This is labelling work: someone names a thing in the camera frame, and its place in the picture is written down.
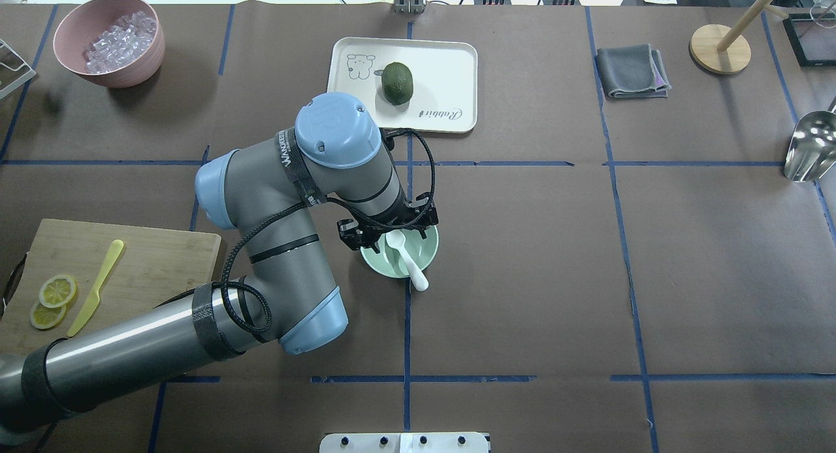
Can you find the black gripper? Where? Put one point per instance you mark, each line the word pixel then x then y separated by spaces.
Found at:
pixel 392 213

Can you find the white plastic spoon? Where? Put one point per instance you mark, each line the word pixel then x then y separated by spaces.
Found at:
pixel 397 240

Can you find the light green bowl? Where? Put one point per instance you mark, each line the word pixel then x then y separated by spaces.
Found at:
pixel 388 261

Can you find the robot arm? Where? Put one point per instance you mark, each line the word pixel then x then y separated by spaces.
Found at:
pixel 276 284

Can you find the pink bowl with ice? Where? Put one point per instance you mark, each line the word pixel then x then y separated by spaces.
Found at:
pixel 112 43

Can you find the white rabbit tray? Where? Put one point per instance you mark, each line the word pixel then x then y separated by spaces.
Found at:
pixel 445 81

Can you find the green avocado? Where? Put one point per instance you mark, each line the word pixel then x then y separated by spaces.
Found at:
pixel 397 83

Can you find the grey folded cloth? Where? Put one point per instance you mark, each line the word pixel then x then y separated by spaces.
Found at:
pixel 632 72

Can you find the bamboo cutting board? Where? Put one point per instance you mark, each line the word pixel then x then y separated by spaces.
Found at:
pixel 155 264

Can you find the wooden mug tree stand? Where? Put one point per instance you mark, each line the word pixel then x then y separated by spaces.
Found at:
pixel 724 50

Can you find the yellow plastic knife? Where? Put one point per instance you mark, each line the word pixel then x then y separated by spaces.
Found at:
pixel 93 299

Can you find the upper lemon slice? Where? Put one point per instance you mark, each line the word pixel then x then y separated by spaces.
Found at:
pixel 58 291

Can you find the lemon slice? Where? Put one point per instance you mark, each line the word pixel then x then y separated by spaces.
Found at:
pixel 44 318
pixel 58 291

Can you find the lower lemon slice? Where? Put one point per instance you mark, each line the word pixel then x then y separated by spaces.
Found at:
pixel 44 318

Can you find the metal scoop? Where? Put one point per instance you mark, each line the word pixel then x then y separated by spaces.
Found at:
pixel 811 152

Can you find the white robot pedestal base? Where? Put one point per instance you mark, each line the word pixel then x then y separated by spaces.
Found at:
pixel 442 441

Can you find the white wire cup rack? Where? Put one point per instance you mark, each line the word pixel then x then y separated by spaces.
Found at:
pixel 15 71

